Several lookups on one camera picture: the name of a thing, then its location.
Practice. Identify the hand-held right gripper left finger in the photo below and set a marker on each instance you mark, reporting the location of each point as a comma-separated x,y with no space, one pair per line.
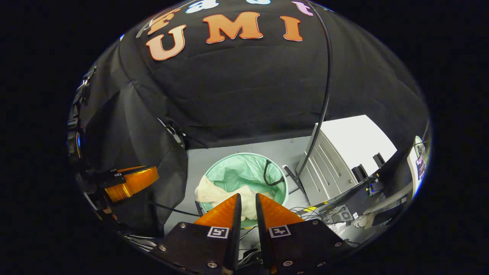
233,236

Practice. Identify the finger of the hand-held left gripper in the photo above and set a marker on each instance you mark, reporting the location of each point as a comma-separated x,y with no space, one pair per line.
133,183

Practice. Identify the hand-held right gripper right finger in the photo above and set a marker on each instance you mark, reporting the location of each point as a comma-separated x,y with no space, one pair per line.
263,236

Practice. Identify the cream button shirt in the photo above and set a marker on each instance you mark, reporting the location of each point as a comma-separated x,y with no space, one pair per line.
214,194

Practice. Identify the green laundry hamper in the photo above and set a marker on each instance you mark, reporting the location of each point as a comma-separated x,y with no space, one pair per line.
237,172

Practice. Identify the black metal clamp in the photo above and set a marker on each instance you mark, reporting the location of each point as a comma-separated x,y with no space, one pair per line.
174,133

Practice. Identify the black electronics box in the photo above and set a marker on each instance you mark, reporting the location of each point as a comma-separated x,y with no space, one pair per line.
355,198

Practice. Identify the black backdrop cloth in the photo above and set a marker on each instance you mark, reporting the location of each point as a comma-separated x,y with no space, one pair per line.
248,88

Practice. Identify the white side table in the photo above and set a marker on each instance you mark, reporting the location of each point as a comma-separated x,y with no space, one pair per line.
412,160

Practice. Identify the smartphone with lit screen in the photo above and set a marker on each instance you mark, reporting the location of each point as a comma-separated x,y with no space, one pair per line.
420,167

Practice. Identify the black clothes rail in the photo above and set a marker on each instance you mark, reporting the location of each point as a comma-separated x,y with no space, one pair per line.
327,99

